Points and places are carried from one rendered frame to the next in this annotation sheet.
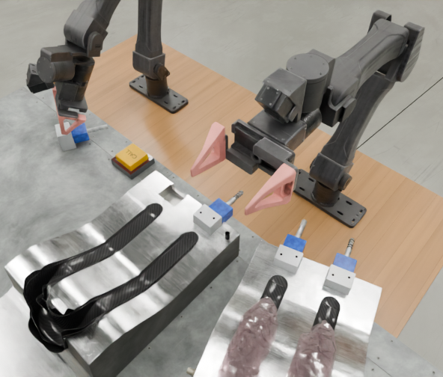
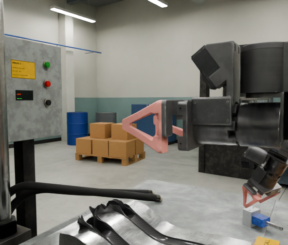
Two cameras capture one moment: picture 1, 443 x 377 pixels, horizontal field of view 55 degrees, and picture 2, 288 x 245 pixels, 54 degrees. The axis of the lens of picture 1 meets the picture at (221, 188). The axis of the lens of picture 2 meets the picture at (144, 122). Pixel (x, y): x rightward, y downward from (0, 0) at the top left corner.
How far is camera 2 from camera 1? 0.66 m
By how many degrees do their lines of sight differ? 79
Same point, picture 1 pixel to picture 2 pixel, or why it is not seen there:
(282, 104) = (198, 54)
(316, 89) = (251, 59)
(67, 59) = (264, 148)
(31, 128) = not seen: hidden behind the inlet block
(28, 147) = (231, 212)
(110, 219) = (186, 234)
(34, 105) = (266, 205)
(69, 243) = (153, 218)
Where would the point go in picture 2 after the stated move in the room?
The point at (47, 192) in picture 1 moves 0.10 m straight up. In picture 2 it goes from (203, 226) to (204, 198)
